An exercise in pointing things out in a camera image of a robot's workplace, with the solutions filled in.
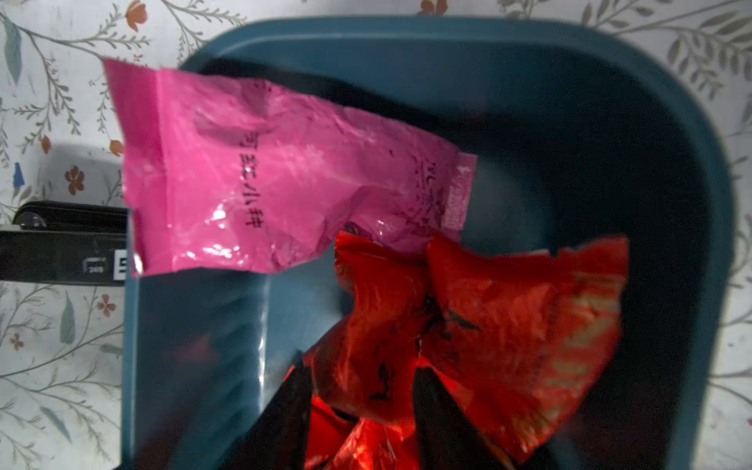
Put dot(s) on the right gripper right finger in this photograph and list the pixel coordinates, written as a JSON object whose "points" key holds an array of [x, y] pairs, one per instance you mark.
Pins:
{"points": [[446, 439]]}

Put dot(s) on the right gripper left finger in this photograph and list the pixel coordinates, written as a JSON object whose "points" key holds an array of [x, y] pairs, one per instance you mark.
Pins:
{"points": [[279, 438]]}

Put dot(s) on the teal plastic storage box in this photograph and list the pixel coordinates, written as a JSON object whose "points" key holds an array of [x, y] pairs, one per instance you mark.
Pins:
{"points": [[578, 135]]}

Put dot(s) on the red tea bag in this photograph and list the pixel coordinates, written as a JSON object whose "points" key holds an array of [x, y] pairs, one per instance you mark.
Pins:
{"points": [[522, 338], [363, 367]]}

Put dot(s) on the floral table mat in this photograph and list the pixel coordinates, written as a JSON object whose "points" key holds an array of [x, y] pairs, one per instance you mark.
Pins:
{"points": [[61, 346]]}

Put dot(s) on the black stapler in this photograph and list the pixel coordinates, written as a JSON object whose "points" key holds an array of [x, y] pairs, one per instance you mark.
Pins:
{"points": [[66, 244]]}

